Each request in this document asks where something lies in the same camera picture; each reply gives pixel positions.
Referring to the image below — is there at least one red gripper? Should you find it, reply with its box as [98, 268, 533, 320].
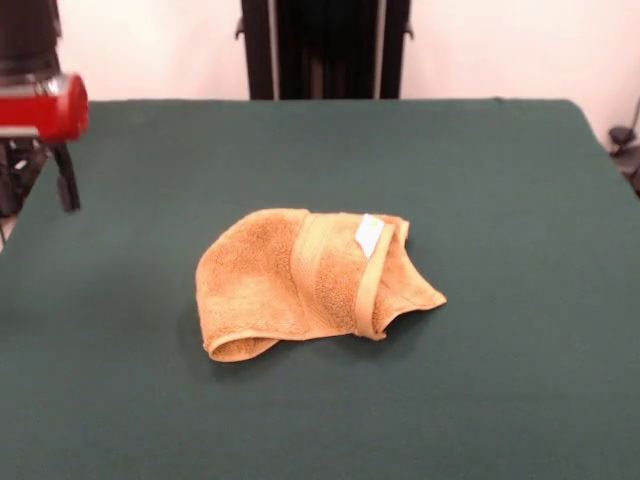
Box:
[0, 73, 90, 213]

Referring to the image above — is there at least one tan terry towel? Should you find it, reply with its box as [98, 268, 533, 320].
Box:
[193, 207, 448, 364]

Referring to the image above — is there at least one tall black metal rack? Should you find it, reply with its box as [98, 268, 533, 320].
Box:
[234, 0, 416, 101]

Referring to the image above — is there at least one dark green table cloth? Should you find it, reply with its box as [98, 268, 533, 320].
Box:
[0, 98, 640, 480]

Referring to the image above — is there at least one black cable tangle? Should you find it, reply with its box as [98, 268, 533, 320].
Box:
[0, 138, 51, 219]

